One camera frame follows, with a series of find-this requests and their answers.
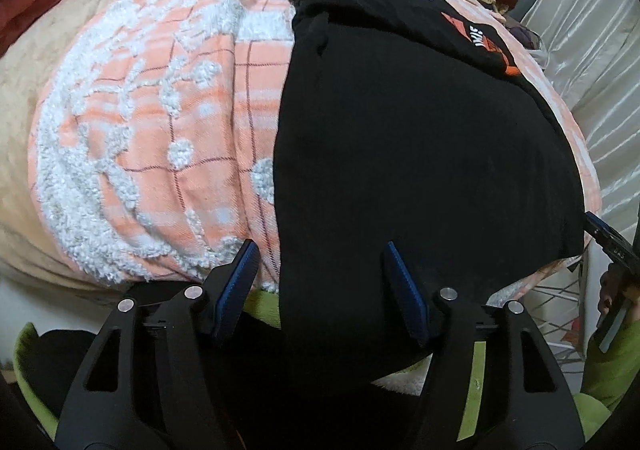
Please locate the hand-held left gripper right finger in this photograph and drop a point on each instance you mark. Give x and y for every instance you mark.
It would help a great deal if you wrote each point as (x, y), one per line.
(405, 295)

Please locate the black sweater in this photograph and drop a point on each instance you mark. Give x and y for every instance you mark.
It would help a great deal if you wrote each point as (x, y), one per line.
(410, 139)

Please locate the grey blue cushion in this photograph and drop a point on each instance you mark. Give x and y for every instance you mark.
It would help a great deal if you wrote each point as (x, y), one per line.
(527, 4)

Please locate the peach checked fluffy blanket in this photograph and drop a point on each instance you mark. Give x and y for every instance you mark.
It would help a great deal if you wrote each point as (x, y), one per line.
(150, 129)

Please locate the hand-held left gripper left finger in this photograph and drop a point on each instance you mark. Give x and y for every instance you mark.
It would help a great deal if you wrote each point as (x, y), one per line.
(235, 285)

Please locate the white satin curtain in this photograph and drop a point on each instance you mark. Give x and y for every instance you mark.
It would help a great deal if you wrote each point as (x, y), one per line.
(590, 54)

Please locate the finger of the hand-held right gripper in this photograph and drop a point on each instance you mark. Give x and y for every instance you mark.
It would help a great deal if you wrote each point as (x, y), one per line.
(602, 232)

